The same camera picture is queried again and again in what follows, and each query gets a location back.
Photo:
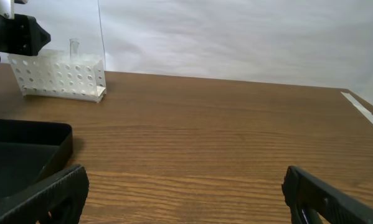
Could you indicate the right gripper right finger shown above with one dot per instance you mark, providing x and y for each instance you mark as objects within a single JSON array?
[{"x": 329, "y": 202}]

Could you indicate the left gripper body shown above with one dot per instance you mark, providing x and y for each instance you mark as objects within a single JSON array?
[{"x": 18, "y": 35}]

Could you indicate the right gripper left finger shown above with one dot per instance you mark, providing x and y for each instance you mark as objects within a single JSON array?
[{"x": 49, "y": 196}]

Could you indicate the clear test tube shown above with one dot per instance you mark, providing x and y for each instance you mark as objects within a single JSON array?
[{"x": 74, "y": 48}]

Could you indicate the black tray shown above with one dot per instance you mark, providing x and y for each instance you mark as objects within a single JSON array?
[{"x": 24, "y": 155}]

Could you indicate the white test tube rack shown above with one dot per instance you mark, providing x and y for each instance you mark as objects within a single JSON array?
[{"x": 58, "y": 77}]

